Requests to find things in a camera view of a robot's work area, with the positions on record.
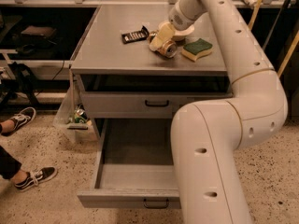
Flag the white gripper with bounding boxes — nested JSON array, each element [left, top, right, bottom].
[[149, 1, 195, 51]]

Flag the green yellow sponge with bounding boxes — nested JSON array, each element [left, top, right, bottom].
[[181, 38, 213, 62]]

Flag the grey drawer cabinet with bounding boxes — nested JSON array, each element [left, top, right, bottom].
[[72, 4, 231, 134]]

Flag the black white sneaker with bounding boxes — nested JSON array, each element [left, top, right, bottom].
[[15, 167, 58, 191], [0, 107, 36, 136]]

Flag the clear plastic bin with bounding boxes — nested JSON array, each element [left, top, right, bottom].
[[53, 88, 96, 144]]

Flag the person's black trouser leg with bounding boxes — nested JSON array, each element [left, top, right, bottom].
[[0, 120, 21, 179]]

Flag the closed grey top drawer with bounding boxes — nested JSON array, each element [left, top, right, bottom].
[[80, 91, 200, 119]]

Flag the open grey middle drawer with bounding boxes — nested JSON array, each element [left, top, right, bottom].
[[78, 119, 180, 209]]

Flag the white bowl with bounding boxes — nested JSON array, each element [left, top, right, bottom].
[[158, 21, 194, 41]]

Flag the upper black white sneaker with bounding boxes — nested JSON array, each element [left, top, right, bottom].
[[0, 107, 36, 136]]

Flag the wooden easel frame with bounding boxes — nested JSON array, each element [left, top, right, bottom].
[[248, 0, 299, 78]]

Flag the lower black white sneaker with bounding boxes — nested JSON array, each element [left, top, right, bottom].
[[15, 167, 58, 191]]

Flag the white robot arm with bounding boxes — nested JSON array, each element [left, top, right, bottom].
[[149, 0, 288, 224]]

